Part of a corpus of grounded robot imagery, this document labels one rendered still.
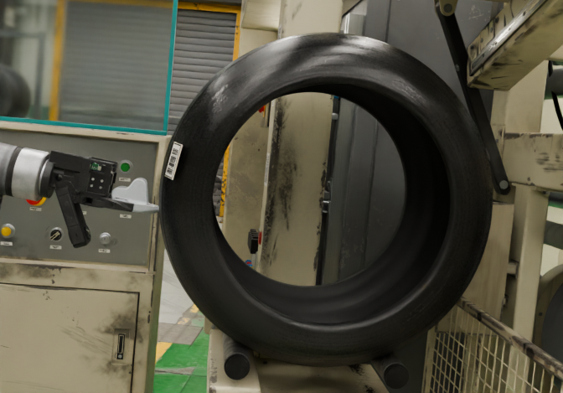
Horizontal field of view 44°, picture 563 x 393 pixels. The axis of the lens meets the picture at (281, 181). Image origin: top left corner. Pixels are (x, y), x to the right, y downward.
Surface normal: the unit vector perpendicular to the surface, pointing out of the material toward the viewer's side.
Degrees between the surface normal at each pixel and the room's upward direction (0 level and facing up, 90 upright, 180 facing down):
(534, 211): 90
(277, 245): 90
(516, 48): 162
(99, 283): 90
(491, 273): 90
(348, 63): 80
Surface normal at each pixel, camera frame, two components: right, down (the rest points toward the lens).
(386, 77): 0.16, -0.10
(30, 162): 0.20, -0.47
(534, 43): -0.06, 0.97
